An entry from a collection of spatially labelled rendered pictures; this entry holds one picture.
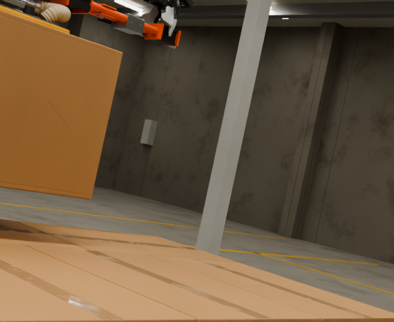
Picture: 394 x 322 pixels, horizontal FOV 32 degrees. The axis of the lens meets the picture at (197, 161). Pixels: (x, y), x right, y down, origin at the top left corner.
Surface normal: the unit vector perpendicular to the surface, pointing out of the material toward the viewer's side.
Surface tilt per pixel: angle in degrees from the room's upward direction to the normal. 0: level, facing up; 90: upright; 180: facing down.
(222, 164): 90
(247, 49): 90
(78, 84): 91
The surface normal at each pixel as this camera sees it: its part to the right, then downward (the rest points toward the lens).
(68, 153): 0.70, 0.15
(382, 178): -0.67, -0.15
